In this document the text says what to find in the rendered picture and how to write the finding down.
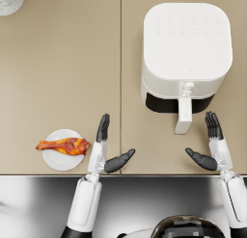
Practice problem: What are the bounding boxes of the white marbled pot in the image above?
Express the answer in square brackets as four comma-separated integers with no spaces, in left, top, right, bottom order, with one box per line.
[0,0,25,17]

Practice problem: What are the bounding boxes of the roasted chicken drumstick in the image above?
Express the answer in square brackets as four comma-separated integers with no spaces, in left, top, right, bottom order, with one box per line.
[35,137,92,157]

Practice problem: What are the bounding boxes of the air fryer drawer with handle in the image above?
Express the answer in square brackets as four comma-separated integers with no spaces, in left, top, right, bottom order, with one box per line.
[145,81,216,136]

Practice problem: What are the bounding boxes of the white air fryer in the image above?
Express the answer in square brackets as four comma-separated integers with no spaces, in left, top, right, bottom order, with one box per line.
[140,2,233,115]

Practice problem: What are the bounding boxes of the small white round plate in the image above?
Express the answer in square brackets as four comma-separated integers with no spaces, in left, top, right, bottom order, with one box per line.
[41,128,86,172]

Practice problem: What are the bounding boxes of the dark round robot body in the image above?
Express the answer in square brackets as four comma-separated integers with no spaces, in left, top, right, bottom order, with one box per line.
[116,215,228,238]

